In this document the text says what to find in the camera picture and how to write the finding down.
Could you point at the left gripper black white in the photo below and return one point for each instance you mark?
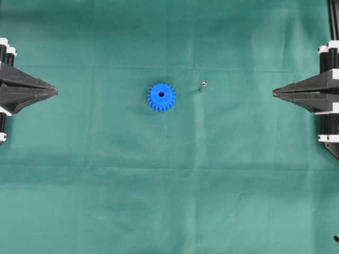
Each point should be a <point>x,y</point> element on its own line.
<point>13,76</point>

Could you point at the blue plastic gear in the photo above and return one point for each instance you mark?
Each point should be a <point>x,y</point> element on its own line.
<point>161,97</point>

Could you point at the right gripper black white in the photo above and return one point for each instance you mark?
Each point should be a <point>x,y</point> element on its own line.
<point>324,103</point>

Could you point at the green table cloth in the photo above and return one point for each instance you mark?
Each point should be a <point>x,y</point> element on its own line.
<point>230,170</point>

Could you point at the black aluminium frame rail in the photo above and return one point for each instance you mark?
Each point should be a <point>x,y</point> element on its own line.
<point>333,18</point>

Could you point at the small silver metal shaft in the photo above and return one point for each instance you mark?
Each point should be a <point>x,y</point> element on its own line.
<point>203,86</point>

